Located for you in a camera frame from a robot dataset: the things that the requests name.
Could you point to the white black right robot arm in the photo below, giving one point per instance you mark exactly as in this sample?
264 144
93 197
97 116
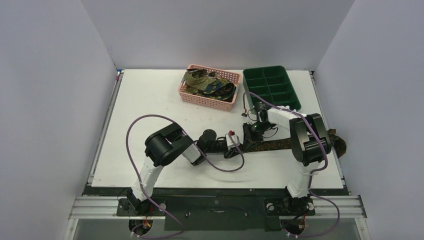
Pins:
309 141

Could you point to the pile of patterned ties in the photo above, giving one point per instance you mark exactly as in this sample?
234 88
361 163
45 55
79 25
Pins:
208 84

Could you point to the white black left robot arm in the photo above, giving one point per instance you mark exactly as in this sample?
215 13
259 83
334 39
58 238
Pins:
166 145

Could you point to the green divided plastic tray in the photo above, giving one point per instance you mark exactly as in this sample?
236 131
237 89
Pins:
273 84

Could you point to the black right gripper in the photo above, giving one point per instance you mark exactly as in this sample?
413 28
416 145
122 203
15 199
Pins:
260 120

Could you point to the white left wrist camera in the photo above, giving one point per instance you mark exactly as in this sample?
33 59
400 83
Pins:
232 140

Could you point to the dark patterned necktie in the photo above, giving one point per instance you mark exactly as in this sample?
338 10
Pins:
338 143

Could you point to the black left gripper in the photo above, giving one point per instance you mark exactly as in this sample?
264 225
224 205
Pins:
228 153

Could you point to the black metal base rail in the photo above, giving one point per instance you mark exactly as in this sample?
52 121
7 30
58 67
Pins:
219 209

